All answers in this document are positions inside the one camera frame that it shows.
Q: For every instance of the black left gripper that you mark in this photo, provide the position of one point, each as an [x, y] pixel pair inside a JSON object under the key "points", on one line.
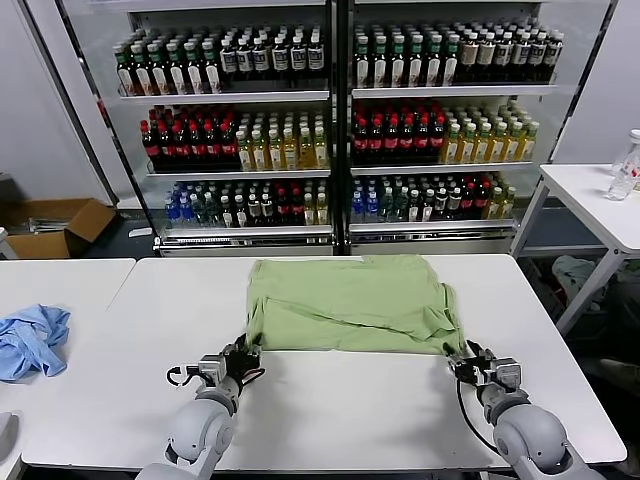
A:
{"points": [[242, 364]]}

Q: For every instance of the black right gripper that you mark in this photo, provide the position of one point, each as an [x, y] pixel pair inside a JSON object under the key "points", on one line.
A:
{"points": [[472, 370]]}

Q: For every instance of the light green t-shirt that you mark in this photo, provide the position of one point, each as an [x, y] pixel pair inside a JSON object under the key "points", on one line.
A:
{"points": [[350, 325]]}

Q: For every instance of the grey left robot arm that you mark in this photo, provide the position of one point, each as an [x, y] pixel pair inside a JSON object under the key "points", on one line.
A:
{"points": [[200, 430]]}

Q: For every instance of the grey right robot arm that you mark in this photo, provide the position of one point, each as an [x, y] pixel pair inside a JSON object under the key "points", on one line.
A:
{"points": [[530, 430]]}

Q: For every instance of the pale clothes pile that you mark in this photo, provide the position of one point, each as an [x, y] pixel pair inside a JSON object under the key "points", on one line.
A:
{"points": [[575, 271]]}

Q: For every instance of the white beverage cooler cabinet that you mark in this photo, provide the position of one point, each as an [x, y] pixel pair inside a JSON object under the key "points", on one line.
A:
{"points": [[250, 242], [430, 239]]}

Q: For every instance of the white cooler shelf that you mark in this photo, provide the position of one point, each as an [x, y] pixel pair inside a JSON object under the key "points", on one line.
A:
{"points": [[225, 95], [440, 168], [250, 230], [450, 90], [240, 173], [430, 225]]}

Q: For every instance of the small dark bottle white cap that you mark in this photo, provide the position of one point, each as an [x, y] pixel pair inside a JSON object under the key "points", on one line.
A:
{"points": [[427, 208], [227, 214], [254, 211], [440, 205], [454, 204], [241, 214], [414, 208], [267, 211]]}

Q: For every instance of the small green water bottle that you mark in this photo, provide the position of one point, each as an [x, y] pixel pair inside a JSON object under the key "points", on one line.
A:
{"points": [[200, 213], [385, 206], [214, 213], [400, 206]]}

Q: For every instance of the small red cap cola bottle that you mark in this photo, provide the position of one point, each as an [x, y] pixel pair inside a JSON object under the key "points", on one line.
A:
{"points": [[296, 209], [282, 209], [468, 203], [482, 203]]}

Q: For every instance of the small blue drink bottle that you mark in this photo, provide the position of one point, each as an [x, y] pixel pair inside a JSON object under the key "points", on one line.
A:
{"points": [[172, 214], [358, 209], [371, 209], [186, 214]]}

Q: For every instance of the small yellow juice bottle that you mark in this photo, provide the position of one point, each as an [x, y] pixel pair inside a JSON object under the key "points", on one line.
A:
{"points": [[309, 211], [495, 206], [508, 205], [322, 211]]}

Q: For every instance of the small white floor object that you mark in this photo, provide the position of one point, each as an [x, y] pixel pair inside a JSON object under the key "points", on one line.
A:
{"points": [[140, 232]]}

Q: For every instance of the white side table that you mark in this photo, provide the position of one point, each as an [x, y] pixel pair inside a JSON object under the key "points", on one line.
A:
{"points": [[580, 189]]}

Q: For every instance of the open cardboard box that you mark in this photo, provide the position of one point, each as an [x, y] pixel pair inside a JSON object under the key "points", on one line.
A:
{"points": [[85, 219]]}

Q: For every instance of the crumpled light blue shirt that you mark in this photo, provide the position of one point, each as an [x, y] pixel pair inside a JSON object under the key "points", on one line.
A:
{"points": [[30, 340]]}

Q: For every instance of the clear plastic water bottle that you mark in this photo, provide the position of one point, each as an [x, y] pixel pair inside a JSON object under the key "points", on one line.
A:
{"points": [[620, 186]]}

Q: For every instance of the clear bottle red label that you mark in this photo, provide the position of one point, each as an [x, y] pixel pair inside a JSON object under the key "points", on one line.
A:
{"points": [[634, 159]]}

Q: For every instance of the dark tea bottle green cap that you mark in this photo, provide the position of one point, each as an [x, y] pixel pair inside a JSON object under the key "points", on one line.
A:
{"points": [[211, 72], [159, 75], [416, 67], [380, 67], [363, 67], [125, 75], [194, 73], [142, 75], [451, 65], [398, 67], [433, 66], [176, 74]]}

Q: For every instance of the dark bottle navy label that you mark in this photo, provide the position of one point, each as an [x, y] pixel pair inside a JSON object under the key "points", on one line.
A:
{"points": [[538, 54], [262, 57], [521, 54], [280, 56], [229, 58], [503, 55], [298, 56], [245, 57], [315, 55], [554, 53]]}

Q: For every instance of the dark bottle beige label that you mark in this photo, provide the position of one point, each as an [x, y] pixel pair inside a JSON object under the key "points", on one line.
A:
{"points": [[468, 55], [486, 55]]}

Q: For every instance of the glass cooler door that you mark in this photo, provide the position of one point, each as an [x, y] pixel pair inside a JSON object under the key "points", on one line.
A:
{"points": [[580, 50], [73, 75]]}

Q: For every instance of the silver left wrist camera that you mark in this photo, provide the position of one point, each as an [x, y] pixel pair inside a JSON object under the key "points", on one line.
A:
{"points": [[212, 367]]}

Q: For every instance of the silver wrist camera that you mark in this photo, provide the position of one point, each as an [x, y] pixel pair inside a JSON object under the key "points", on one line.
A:
{"points": [[507, 372], [212, 367]]}

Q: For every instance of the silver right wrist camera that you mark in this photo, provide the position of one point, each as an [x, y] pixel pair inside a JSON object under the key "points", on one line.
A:
{"points": [[507, 372]]}

